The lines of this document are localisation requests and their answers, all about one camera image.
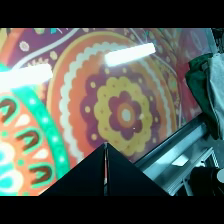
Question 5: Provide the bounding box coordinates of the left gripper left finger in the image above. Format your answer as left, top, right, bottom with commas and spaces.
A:
39, 142, 108, 197

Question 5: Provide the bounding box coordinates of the silver frame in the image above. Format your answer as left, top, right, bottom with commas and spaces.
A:
133, 112, 224, 197

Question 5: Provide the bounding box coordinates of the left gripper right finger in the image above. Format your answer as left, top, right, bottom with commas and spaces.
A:
106, 142, 170, 197

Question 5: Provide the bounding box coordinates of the dark green garment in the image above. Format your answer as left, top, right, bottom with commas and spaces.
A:
184, 52, 224, 141

